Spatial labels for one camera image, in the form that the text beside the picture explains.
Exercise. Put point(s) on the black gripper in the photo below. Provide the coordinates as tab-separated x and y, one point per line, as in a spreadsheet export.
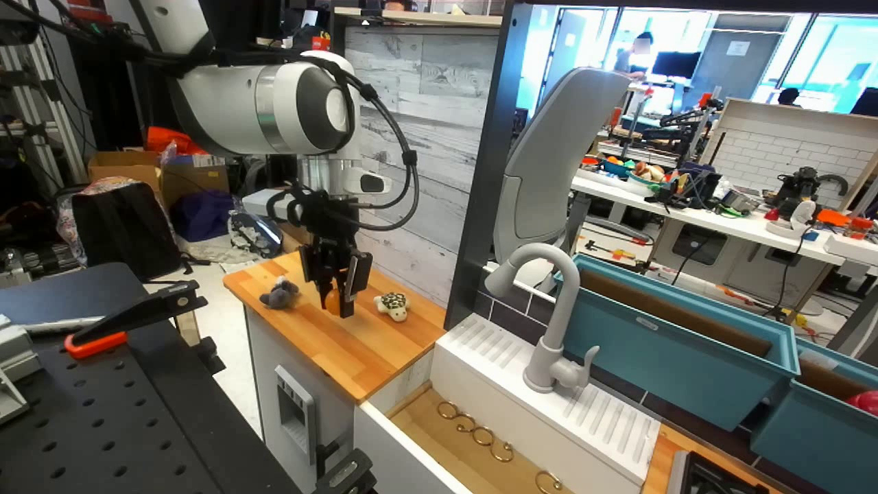
328	222

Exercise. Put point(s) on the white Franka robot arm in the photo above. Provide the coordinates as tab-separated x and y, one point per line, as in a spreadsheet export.
265	105

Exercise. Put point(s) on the grey plushie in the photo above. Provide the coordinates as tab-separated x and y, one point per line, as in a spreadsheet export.
278	293

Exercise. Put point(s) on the white green turtle plushie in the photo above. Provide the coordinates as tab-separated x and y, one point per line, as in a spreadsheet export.
392	306

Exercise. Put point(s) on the small cardboard box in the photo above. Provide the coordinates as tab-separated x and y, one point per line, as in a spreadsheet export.
291	236

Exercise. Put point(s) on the white toy kitchen cabinet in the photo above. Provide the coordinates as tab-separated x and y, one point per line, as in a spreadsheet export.
289	402

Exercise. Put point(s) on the blue bag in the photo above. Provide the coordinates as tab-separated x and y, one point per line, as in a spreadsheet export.
203	214

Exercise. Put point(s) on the white wood backsplash panel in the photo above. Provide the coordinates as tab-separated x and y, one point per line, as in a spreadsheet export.
440	154

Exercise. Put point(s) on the wide cardboard box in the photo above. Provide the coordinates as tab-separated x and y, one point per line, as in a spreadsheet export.
174	175

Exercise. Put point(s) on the orange fabric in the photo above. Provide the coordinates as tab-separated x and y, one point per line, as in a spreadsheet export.
174	140

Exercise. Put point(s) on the white toy sink unit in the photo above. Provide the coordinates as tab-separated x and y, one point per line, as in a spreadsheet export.
510	402

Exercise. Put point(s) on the black bag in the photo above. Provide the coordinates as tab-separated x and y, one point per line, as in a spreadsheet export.
125	228

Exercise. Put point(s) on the grey toy faucet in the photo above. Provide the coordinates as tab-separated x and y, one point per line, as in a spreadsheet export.
550	352

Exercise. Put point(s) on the black perforated board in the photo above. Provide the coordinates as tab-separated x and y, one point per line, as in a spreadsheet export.
118	420

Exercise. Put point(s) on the dark grey laptop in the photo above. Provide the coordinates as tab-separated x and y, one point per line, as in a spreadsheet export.
64	293

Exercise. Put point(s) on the large teal storage bin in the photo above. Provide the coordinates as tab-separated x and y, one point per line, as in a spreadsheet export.
675	347

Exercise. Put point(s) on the white cluttered desk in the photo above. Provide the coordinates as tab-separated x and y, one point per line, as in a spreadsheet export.
715	221

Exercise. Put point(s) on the black computer monitor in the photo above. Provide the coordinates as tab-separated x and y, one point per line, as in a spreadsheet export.
675	63

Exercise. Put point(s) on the black device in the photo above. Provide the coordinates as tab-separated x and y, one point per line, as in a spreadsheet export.
716	475

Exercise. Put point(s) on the white brick pattern panel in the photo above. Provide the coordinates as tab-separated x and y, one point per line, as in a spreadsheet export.
785	140

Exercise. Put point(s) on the small teal storage bin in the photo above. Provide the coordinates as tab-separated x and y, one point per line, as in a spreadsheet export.
812	440

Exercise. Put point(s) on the red object in bin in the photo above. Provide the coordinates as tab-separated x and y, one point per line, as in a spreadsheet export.
866	402

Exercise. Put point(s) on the black frame post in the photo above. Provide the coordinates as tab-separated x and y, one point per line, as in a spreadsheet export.
484	166

